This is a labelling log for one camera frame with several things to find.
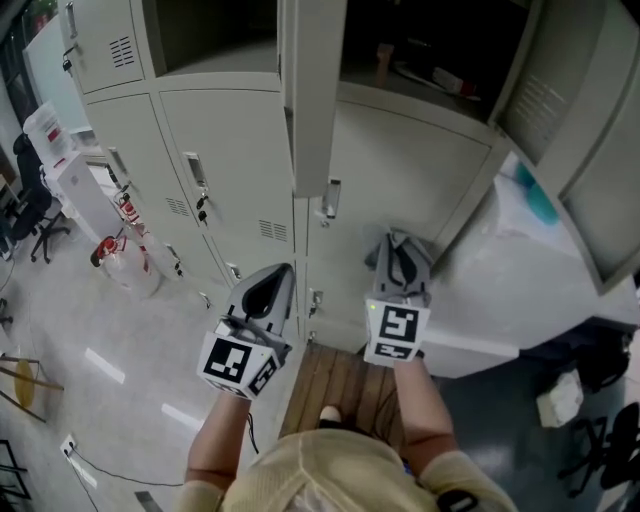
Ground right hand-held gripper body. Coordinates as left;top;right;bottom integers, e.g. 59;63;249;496
363;285;432;367

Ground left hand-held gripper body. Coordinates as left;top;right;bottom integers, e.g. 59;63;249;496
197;314;293;400

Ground person's black trousers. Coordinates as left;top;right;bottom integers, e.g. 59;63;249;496
317;419;366;436

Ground person's left forearm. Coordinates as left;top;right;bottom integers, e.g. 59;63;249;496
184;387;251;484

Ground black bag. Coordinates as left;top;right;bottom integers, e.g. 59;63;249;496
574;332;634;394

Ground clear dispenser water bottle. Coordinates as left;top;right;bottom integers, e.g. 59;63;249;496
22;99;74;169

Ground person's cream sweater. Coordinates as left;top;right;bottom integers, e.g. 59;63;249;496
174;428;506;512

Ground teal plastic container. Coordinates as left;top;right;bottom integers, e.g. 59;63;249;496
514;162;559;226

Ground red and white box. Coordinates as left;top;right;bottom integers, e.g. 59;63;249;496
432;65;482;101

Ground brown wooden slat platform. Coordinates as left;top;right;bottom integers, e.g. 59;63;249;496
278;344;407;446

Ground clear water jug red cap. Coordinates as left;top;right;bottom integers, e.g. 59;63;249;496
117;192;166;261
89;235;161;300

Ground beige metal locker door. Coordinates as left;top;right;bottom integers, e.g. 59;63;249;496
304;97;495;264

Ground low white foam box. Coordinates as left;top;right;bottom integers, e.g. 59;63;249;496
357;324;521;379

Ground white water dispenser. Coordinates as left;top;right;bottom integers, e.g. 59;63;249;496
44;149;126;246

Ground grey metal locker cabinet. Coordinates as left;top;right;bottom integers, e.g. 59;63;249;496
57;0;640;354

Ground wooden handled tool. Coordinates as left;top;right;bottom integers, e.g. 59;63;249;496
375;42;396;87

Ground yellow round stool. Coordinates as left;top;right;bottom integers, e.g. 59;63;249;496
0;353;65;424

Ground black wrist device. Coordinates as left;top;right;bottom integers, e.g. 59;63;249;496
437;492;479;512

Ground black floor cable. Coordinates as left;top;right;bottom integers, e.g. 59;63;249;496
69;447;186;512

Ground black office chair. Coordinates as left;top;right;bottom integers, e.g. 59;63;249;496
557;402;640;499
7;132;71;265

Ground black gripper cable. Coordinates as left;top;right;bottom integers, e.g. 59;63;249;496
244;412;261;456

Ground person's right forearm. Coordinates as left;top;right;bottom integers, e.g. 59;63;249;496
392;359;459;466

